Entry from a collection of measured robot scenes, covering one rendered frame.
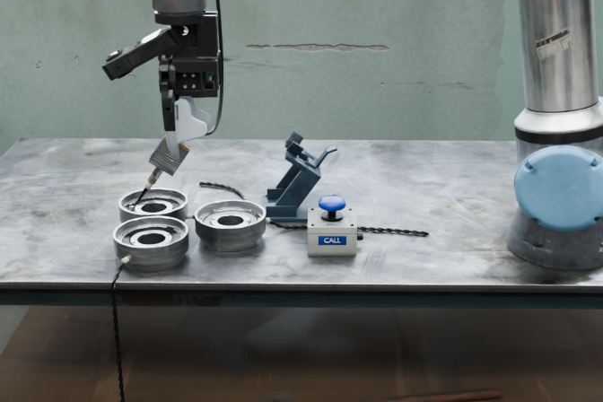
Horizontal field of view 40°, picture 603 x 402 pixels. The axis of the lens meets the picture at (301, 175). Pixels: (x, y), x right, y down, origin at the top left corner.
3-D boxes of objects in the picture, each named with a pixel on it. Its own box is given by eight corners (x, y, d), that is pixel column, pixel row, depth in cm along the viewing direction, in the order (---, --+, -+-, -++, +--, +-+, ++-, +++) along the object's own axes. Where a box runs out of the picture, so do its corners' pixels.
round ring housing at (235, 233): (206, 258, 119) (205, 232, 117) (187, 230, 128) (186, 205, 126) (275, 247, 122) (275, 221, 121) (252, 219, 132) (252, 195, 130)
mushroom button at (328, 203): (318, 235, 120) (318, 203, 119) (318, 223, 124) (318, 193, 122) (345, 235, 120) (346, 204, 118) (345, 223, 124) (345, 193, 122)
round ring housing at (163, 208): (109, 237, 125) (108, 212, 124) (134, 209, 135) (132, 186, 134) (178, 241, 124) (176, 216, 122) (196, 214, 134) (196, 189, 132)
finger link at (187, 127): (207, 164, 120) (205, 100, 117) (166, 164, 120) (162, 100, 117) (209, 158, 123) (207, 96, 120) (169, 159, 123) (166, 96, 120)
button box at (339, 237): (307, 256, 120) (308, 224, 118) (307, 234, 126) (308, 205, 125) (363, 256, 120) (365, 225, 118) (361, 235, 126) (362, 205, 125)
